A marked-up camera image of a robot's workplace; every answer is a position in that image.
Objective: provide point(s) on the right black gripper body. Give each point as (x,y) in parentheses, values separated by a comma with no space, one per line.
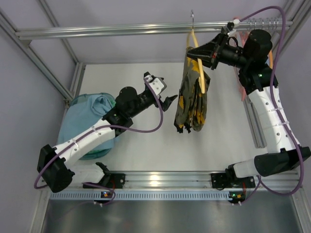
(217,52)

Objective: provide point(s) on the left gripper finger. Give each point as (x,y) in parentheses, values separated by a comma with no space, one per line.
(165,105)
(170,99)

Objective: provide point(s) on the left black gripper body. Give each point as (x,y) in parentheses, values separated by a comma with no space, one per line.
(160,102)

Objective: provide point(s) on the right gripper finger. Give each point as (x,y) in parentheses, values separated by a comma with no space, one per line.
(206,59)
(206,49)

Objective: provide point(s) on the cream yellow hanger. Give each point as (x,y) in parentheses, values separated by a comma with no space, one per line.
(199,61)

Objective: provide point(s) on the camouflage trousers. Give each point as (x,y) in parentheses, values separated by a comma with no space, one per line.
(192,104)

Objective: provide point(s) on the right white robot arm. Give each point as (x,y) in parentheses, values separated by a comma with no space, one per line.
(284,153)

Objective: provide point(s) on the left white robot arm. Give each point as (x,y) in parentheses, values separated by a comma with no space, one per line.
(57,165)

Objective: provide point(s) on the pink hanger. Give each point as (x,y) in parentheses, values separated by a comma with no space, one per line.
(241,37)

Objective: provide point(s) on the orange hanger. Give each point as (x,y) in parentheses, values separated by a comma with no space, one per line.
(270,60)

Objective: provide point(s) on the green patterned cloth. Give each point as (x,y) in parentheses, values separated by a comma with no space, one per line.
(112,102)

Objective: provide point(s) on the light blue cloth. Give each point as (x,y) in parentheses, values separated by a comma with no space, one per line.
(66,132)

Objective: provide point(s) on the teal laundry basket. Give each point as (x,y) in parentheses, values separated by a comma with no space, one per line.
(93,155)

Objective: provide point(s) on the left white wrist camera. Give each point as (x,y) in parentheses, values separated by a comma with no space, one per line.
(157,84)

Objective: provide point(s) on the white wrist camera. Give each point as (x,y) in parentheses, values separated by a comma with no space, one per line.
(157,84)
(231,26)

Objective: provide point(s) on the metal clothes rail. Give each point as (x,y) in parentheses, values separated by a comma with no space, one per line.
(119,30)

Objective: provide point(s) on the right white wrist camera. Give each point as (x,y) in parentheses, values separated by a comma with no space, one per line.
(231,26)

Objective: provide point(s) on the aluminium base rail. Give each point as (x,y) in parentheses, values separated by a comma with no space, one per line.
(176,179)

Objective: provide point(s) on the perforated cable duct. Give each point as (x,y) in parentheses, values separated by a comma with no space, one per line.
(142,195)

